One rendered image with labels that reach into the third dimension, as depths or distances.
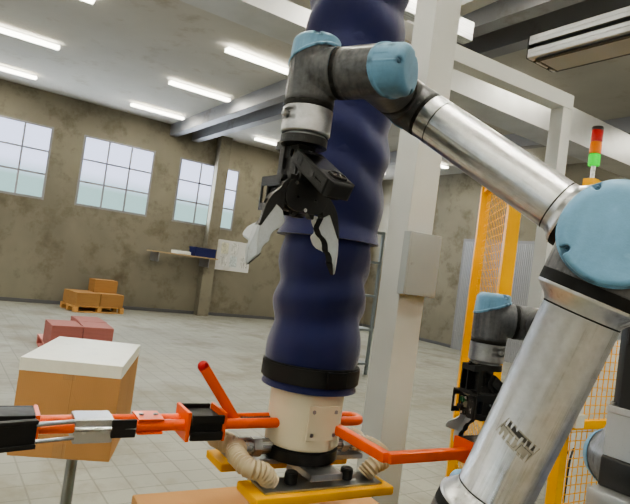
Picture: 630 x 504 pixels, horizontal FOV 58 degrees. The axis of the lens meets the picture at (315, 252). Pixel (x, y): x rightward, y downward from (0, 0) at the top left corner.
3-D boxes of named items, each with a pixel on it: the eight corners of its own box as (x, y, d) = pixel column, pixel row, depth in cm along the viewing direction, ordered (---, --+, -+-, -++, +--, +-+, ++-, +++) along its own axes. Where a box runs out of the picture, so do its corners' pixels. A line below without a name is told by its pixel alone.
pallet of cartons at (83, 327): (114, 361, 738) (119, 329, 740) (47, 360, 692) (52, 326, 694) (93, 345, 835) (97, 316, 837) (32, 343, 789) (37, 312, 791)
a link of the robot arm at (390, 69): (430, 61, 84) (363, 66, 90) (404, 28, 74) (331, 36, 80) (424, 113, 84) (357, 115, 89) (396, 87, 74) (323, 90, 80)
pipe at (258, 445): (332, 439, 149) (334, 418, 150) (390, 475, 128) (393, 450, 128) (210, 444, 132) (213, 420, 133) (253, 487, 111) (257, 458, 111)
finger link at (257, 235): (232, 262, 83) (271, 218, 86) (251, 264, 78) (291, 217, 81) (218, 247, 82) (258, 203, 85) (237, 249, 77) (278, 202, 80)
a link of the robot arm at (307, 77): (332, 24, 80) (282, 29, 84) (322, 100, 79) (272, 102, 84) (356, 46, 87) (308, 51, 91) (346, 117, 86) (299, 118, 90)
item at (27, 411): (34, 430, 106) (38, 404, 106) (36, 443, 100) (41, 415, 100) (-18, 432, 102) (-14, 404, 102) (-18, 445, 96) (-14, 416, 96)
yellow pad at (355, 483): (367, 478, 135) (370, 457, 135) (393, 495, 126) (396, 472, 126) (235, 489, 118) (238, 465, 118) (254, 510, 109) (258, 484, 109)
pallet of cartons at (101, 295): (114, 309, 1321) (118, 280, 1323) (125, 315, 1243) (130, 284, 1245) (57, 305, 1251) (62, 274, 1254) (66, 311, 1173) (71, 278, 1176)
